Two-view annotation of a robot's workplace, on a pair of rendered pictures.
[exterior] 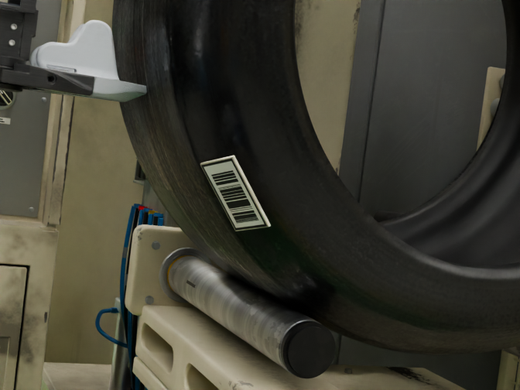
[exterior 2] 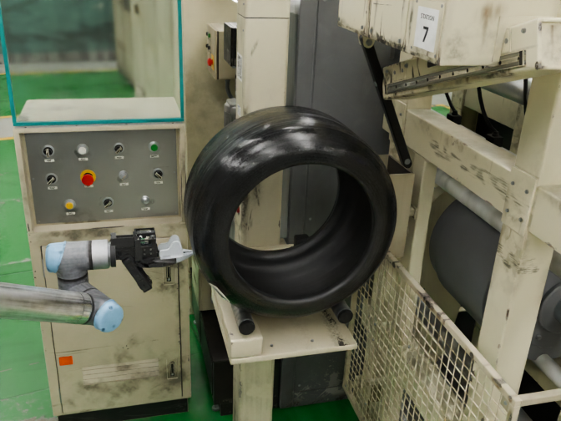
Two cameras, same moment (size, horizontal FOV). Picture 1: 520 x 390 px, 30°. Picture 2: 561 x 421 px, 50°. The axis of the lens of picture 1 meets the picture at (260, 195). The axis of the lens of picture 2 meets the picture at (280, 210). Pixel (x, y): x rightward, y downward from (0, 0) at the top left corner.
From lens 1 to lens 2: 1.03 m
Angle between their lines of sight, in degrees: 21
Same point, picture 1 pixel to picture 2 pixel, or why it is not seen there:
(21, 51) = (154, 255)
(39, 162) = (176, 195)
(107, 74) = (180, 255)
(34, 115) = (171, 178)
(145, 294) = not seen: hidden behind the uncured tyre
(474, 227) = (325, 246)
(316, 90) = (268, 196)
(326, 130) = (273, 209)
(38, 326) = not seen: hidden behind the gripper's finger
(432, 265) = (281, 303)
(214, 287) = not seen: hidden behind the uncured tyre
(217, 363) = (226, 321)
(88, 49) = (174, 250)
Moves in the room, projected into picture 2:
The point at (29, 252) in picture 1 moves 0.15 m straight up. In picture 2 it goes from (176, 231) to (175, 194)
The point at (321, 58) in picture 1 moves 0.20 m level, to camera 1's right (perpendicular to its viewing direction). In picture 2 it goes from (269, 185) to (333, 190)
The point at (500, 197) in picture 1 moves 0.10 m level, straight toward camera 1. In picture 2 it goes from (336, 235) to (326, 249)
